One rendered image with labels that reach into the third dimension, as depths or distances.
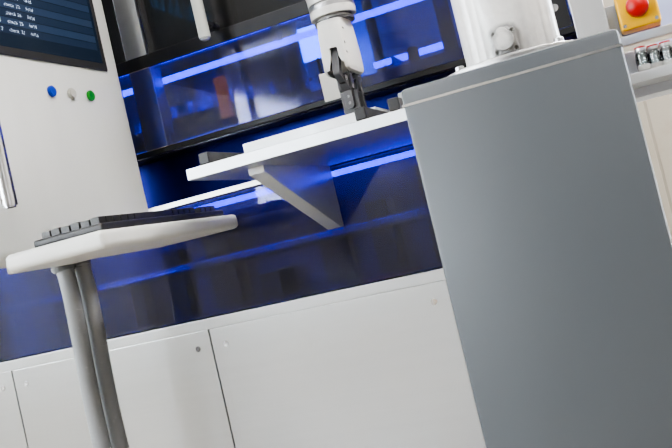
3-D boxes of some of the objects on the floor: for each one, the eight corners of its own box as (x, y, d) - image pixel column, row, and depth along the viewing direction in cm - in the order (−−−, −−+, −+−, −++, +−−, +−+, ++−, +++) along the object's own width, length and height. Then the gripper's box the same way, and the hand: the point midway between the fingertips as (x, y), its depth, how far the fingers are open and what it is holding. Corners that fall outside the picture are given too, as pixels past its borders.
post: (703, 534, 163) (444, -494, 173) (737, 531, 161) (472, -508, 171) (706, 549, 157) (437, -518, 167) (741, 545, 155) (466, -534, 165)
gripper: (337, 1, 148) (362, 104, 147) (365, 17, 163) (388, 110, 162) (298, 14, 150) (322, 116, 149) (329, 28, 165) (351, 121, 164)
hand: (354, 102), depth 156 cm, fingers open, 3 cm apart
